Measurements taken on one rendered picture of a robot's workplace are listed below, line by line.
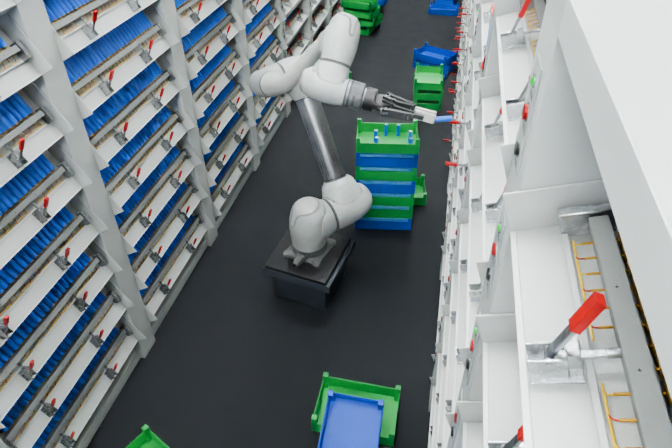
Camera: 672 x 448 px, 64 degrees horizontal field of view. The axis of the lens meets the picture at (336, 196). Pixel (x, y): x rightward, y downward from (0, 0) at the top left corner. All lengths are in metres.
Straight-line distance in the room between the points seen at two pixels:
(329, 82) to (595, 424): 1.41
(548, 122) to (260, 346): 1.98
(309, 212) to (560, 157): 1.72
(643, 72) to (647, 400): 0.22
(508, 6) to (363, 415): 1.45
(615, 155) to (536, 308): 0.25
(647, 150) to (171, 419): 2.10
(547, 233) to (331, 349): 1.82
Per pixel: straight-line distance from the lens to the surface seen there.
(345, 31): 1.75
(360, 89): 1.72
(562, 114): 0.54
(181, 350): 2.44
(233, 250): 2.81
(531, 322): 0.52
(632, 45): 0.40
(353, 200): 2.32
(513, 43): 1.05
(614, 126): 0.31
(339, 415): 2.08
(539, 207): 0.59
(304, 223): 2.22
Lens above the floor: 1.87
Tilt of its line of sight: 37 degrees down
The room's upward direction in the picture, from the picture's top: 1 degrees counter-clockwise
